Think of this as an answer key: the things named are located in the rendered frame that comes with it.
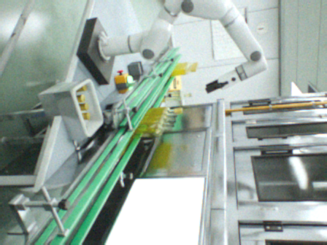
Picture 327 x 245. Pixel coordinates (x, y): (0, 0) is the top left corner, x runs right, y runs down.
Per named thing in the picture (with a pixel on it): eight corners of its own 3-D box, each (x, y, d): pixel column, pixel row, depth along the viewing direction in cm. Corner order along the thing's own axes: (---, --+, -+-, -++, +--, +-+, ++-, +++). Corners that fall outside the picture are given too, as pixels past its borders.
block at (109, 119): (103, 130, 132) (116, 129, 130) (98, 113, 128) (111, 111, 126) (106, 127, 135) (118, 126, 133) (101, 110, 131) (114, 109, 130)
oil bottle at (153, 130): (123, 139, 139) (162, 137, 133) (120, 130, 136) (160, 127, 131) (126, 134, 144) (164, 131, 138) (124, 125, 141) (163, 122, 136)
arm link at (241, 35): (222, 24, 119) (247, 59, 126) (223, 30, 109) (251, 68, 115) (238, 11, 116) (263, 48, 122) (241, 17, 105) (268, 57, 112)
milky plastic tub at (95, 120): (71, 140, 115) (88, 139, 113) (53, 92, 106) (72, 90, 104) (88, 123, 130) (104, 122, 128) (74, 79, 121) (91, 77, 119)
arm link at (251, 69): (258, 41, 113) (255, 36, 121) (236, 52, 117) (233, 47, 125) (271, 70, 119) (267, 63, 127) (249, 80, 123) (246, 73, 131)
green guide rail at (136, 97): (116, 113, 132) (131, 111, 129) (115, 111, 131) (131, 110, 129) (173, 48, 285) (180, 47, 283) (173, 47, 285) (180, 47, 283)
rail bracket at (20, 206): (9, 238, 77) (76, 241, 71) (-17, 192, 70) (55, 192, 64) (20, 225, 81) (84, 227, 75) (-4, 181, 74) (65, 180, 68)
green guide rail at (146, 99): (120, 127, 134) (134, 125, 132) (119, 125, 134) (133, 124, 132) (174, 55, 288) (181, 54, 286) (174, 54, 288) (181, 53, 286)
